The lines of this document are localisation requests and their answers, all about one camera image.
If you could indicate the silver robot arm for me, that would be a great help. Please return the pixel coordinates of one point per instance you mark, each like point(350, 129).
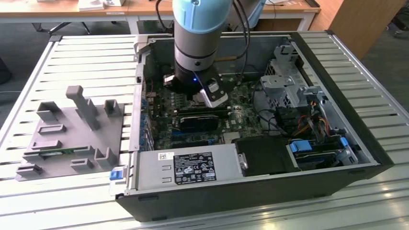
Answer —
point(196, 31)

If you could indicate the CPU socket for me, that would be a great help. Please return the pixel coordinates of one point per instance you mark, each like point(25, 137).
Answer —
point(198, 101)

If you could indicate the black RAM slot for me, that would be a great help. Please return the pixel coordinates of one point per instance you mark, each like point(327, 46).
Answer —
point(204, 114)
point(204, 111)
point(224, 116)
point(192, 109)

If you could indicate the black graphics card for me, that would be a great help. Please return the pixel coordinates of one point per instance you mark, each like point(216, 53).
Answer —
point(199, 124)

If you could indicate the blue expansion slot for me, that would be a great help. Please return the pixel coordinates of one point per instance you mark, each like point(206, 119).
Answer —
point(176, 131)

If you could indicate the green motherboard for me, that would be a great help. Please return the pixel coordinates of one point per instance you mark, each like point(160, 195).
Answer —
point(244, 117)

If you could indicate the black expansion slot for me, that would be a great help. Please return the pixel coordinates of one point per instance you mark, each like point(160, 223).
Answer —
point(188, 144)

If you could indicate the silver chipset heatsink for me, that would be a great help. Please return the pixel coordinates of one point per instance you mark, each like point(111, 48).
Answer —
point(231, 137)

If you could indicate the silver drive cage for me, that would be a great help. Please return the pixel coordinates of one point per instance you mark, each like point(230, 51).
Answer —
point(282, 94)

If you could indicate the grey power supply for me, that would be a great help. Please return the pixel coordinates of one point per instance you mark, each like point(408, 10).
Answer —
point(150, 170)

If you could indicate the black drive bay box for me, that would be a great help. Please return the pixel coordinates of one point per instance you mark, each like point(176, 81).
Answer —
point(266, 155)

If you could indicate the grey parts rack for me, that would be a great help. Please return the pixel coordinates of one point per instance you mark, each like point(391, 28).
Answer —
point(77, 143)

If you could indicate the white box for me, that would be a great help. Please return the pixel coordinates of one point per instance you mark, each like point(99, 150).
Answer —
point(93, 6)

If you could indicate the blue case latch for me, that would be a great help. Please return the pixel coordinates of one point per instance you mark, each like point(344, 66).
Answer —
point(115, 175)

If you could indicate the blue disk carrier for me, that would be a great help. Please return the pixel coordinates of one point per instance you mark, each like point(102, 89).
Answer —
point(300, 146)

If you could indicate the green RAM stick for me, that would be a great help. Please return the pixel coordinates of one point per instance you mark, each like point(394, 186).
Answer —
point(69, 151)

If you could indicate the black and silver PC case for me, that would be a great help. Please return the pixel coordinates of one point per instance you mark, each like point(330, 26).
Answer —
point(224, 206)

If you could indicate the black round bin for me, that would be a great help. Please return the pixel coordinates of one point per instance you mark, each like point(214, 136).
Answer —
point(5, 72)

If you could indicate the blue bay clip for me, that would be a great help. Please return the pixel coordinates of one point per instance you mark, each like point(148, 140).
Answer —
point(344, 141)

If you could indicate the wooden cabinet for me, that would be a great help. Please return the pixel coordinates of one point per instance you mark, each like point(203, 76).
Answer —
point(362, 24)

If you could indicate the black office chair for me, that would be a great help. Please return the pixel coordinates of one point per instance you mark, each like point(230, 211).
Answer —
point(402, 22)

